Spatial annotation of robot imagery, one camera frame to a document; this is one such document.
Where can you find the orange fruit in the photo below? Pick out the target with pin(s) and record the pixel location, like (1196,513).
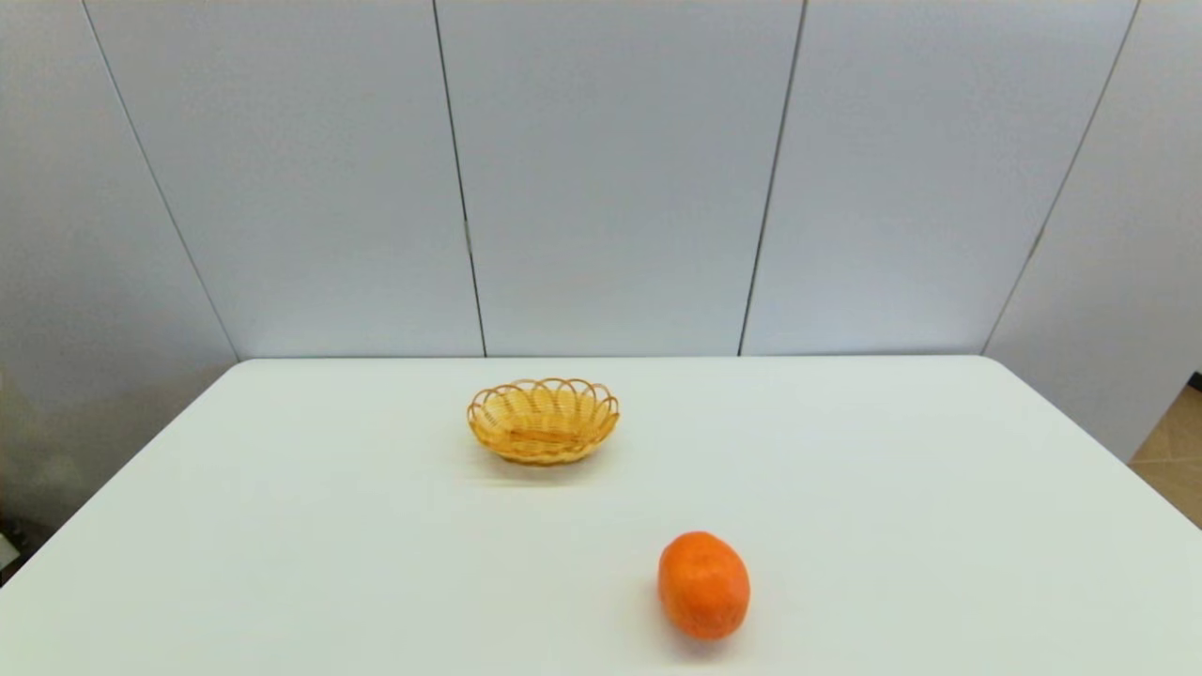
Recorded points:
(702,584)

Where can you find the yellow wicker basket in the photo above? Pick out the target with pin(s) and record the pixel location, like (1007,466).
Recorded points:
(543,441)

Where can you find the white grey box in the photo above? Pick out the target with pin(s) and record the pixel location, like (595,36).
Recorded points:
(7,552)

